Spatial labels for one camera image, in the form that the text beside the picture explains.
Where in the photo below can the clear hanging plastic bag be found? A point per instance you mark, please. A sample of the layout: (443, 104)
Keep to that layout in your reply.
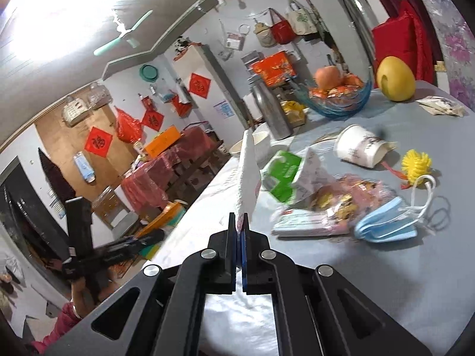
(235, 39)

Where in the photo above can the black white mouse toy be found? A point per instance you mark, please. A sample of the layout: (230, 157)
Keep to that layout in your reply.
(182, 45)

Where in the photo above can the white woven basket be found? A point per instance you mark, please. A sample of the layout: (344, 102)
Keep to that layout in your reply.
(75, 111)

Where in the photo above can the white refrigerator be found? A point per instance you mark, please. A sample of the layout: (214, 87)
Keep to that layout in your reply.
(207, 78)

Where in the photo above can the wooden chair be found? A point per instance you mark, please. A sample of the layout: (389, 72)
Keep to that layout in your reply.
(109, 207)

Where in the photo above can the yellow plastic bag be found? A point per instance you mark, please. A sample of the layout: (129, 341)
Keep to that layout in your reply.
(295, 113)

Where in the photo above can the pile of orange snack packets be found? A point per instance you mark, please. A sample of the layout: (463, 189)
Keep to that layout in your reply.
(341, 91)

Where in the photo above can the blue glass fruit bowl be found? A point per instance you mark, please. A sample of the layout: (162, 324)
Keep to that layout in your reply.
(337, 107)

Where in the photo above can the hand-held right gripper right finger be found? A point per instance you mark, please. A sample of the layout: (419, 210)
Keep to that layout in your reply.
(244, 259)

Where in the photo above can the white printed paper cup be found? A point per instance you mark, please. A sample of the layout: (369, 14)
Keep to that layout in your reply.
(358, 146)

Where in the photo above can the green round lid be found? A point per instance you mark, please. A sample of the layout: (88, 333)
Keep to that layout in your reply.
(149, 73)

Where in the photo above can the white ceramic bowl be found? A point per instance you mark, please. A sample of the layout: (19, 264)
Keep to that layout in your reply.
(259, 144)

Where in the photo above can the crumpled white printed wrapper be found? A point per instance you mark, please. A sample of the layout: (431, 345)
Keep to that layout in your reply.
(313, 172)

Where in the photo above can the yellow mango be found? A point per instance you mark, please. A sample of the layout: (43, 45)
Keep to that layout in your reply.
(397, 79)

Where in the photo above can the orange gift box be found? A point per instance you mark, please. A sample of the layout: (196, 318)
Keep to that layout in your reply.
(274, 68)

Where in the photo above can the green ceiling fan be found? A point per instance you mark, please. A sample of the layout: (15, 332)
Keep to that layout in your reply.
(124, 33)

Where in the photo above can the beige hanging bag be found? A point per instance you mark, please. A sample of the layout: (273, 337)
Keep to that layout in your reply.
(265, 35)

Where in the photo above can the person's left forearm pink sleeve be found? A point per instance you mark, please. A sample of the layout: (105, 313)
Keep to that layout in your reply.
(59, 326)

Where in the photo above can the white snack packet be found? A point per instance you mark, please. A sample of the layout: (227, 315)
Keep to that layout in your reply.
(439, 105)

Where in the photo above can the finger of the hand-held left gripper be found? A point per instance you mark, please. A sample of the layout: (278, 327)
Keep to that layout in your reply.
(137, 246)

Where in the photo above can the table under red plastic cover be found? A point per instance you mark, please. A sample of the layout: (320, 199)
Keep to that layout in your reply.
(156, 178)

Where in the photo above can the wooden door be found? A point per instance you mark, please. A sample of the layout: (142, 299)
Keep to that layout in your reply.
(63, 144)

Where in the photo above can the clear woven basket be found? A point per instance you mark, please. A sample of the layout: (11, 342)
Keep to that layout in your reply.
(99, 95)

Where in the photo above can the dark hanging cloth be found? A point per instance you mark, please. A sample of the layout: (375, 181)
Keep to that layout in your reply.
(55, 176)

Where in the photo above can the green tissue packet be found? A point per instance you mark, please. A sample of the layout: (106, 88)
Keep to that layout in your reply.
(282, 174)

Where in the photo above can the red diamond paper decoration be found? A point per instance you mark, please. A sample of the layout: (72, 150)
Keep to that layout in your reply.
(153, 119)
(181, 105)
(199, 86)
(98, 140)

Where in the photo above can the steel thermos bottle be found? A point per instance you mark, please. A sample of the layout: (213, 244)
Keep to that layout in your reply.
(272, 111)

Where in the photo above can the long orange box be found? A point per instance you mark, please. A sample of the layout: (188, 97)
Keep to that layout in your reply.
(162, 141)

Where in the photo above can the white paper tissue strip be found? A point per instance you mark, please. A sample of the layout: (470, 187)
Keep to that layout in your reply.
(248, 170)

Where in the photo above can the floral curtain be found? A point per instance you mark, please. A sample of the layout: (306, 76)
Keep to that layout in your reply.
(452, 33)

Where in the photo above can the hanging pack of face masks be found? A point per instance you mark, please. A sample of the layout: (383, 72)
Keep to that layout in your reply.
(84, 167)

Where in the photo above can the white pink tissue packet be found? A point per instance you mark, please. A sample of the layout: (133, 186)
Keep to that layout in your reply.
(308, 224)

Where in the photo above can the white tote bag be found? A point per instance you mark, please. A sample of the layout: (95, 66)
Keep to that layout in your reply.
(302, 18)

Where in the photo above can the red plastic bag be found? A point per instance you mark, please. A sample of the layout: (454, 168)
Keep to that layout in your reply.
(128, 126)

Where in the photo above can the person's left hand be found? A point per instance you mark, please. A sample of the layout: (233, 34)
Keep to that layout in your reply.
(79, 296)

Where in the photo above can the pink plastic snack bag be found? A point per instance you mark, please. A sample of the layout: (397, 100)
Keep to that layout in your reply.
(352, 196)

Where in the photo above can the blue face mask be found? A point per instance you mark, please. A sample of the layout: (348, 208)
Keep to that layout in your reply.
(386, 224)

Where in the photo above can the yellow spiky ball toy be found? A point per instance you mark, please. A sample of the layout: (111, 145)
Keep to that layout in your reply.
(417, 164)

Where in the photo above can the red cushion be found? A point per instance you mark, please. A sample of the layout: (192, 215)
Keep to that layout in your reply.
(397, 40)

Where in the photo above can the red tote bag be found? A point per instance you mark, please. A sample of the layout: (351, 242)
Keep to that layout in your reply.
(282, 29)

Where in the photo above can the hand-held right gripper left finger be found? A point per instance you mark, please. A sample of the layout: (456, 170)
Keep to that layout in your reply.
(233, 259)

